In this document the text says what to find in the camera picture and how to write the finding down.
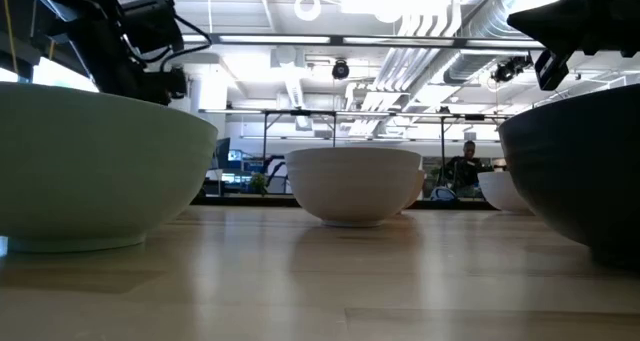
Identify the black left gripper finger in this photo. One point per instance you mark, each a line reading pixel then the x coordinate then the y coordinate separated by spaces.
pixel 170 83

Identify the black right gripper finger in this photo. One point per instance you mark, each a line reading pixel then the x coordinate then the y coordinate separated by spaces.
pixel 552 71

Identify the pale green bowl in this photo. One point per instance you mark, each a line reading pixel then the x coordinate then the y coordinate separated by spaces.
pixel 100 171

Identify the black bowl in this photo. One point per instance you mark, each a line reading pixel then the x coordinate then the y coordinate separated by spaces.
pixel 575 181

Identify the white bowl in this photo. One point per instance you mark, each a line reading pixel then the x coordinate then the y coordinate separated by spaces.
pixel 500 191
pixel 350 186

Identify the orange bowl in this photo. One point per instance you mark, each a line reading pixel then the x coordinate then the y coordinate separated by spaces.
pixel 418 188

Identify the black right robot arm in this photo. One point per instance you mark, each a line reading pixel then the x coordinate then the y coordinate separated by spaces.
pixel 634 11

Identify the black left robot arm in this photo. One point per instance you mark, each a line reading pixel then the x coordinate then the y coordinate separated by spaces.
pixel 65 1

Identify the large window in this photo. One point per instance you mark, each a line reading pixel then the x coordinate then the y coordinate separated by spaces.
pixel 60 76

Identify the small black computer monitor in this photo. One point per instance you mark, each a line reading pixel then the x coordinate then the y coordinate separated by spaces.
pixel 223 153

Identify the overhead LED light bar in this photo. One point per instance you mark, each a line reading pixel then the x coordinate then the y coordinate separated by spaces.
pixel 275 39

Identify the person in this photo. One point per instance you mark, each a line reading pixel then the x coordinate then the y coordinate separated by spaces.
pixel 467 173

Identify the small green plant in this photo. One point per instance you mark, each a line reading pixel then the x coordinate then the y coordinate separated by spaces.
pixel 258 183

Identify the white ceiling pipe bundle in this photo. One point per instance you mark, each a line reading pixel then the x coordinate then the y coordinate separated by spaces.
pixel 425 26

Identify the blue and white bag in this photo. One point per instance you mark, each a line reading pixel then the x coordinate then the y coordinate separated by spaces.
pixel 442 194

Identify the black ceiling camera cluster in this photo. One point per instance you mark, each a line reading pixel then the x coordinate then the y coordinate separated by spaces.
pixel 510 70

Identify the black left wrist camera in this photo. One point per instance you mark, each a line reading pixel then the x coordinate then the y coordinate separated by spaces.
pixel 152 18

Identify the black background metal frame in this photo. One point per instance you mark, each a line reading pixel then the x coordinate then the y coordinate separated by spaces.
pixel 300 113

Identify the black overhead camera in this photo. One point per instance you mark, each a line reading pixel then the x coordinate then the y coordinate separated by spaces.
pixel 340 69

